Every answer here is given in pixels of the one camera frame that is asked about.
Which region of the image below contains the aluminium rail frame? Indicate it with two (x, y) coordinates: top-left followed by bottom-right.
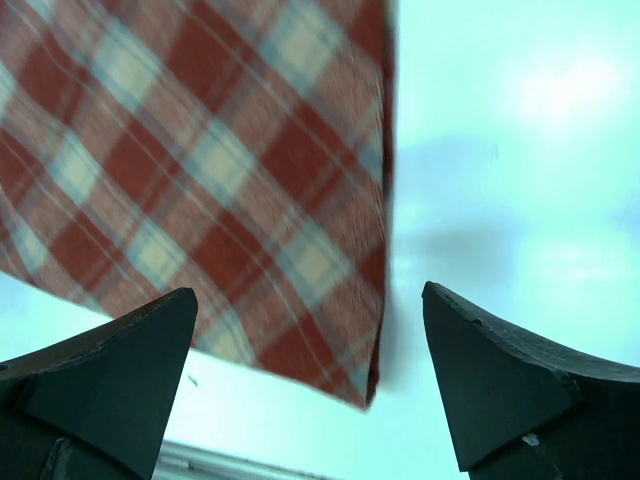
(152, 441), (320, 480)

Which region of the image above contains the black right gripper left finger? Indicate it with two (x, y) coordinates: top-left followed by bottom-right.
(1, 288), (198, 479)

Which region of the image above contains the red patterned skirt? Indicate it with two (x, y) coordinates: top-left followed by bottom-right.
(1, 1), (397, 408)

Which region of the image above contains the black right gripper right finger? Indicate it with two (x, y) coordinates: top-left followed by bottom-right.
(422, 282), (639, 479)

